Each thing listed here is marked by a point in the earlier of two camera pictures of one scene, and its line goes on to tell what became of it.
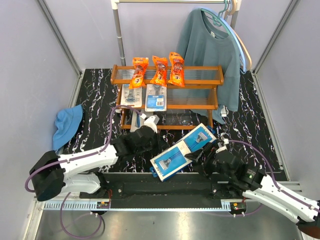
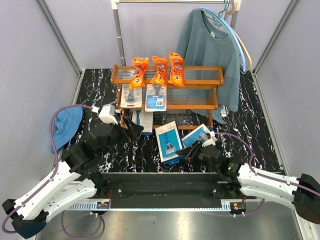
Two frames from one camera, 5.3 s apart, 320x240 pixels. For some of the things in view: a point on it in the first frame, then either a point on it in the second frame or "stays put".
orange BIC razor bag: x=160 y=78 stays put
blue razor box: x=170 y=161 -> x=168 y=142
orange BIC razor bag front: x=140 y=64 stays put
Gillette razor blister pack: x=156 y=98 stays put
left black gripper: x=161 y=144 -> x=135 y=129
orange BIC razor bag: x=177 y=77 stays put
